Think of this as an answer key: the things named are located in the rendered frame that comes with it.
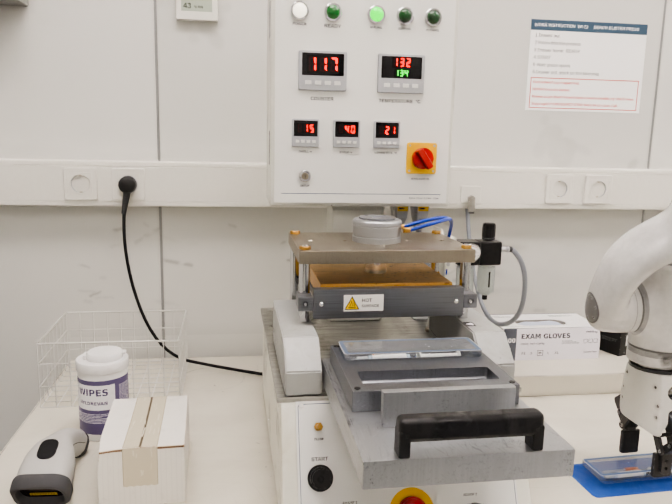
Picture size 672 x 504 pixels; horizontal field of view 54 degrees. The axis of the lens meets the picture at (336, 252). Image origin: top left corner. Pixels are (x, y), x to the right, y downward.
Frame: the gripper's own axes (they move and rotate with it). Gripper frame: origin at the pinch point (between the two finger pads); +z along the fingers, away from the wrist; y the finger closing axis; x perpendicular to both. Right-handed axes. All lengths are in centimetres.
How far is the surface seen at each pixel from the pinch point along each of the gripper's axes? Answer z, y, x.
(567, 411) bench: 3.4, 24.6, -1.5
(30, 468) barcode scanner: -3, 6, 93
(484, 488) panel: -2.7, -9.3, 31.8
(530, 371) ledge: -1.1, 35.2, 1.2
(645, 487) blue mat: 3.4, -3.4, 2.0
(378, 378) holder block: -20, -11, 48
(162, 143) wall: -47, 69, 77
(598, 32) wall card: -75, 63, -25
